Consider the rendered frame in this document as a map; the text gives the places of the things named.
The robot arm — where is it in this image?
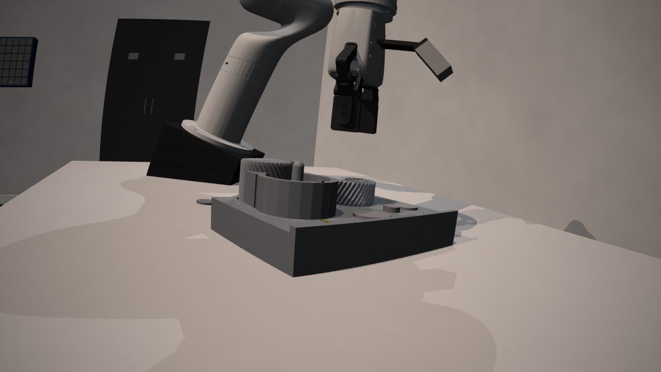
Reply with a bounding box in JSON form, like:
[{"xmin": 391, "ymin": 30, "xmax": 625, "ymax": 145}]
[{"xmin": 181, "ymin": 0, "xmax": 453, "ymax": 154}]

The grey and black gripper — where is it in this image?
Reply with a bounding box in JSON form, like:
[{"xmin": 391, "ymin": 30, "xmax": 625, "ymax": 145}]
[{"xmin": 328, "ymin": 6, "xmax": 393, "ymax": 134}]

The grey toothed gear with yellow arrow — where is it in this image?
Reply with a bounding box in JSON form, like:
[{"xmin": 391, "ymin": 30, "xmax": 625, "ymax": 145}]
[{"xmin": 328, "ymin": 176, "xmax": 376, "ymax": 207}]

